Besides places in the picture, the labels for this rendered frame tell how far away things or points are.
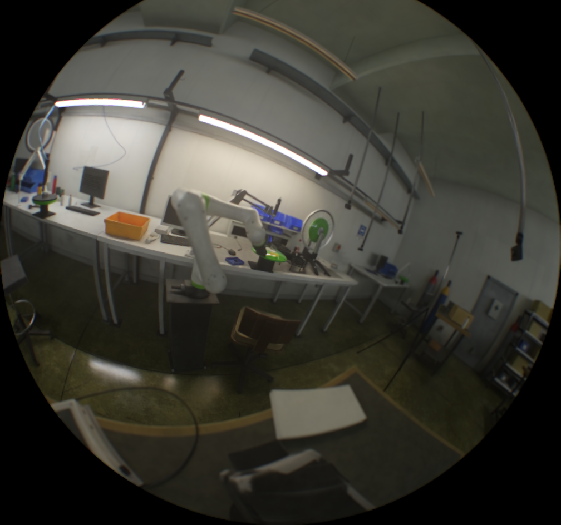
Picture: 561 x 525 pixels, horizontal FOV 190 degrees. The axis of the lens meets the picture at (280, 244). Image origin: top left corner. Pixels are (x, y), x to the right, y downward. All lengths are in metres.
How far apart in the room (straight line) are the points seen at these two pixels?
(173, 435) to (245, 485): 0.33
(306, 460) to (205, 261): 0.73
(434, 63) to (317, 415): 2.85
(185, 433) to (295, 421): 0.26
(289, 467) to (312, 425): 0.37
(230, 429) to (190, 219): 0.66
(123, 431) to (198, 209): 0.71
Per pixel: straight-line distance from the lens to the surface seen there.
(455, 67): 2.60
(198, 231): 0.69
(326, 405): 0.57
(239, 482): 0.15
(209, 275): 0.81
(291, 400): 0.52
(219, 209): 0.89
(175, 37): 3.11
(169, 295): 1.05
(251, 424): 0.48
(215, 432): 0.46
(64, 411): 0.46
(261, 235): 0.93
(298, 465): 0.16
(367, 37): 3.11
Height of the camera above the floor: 1.44
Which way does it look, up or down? 11 degrees down
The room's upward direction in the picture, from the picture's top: 20 degrees clockwise
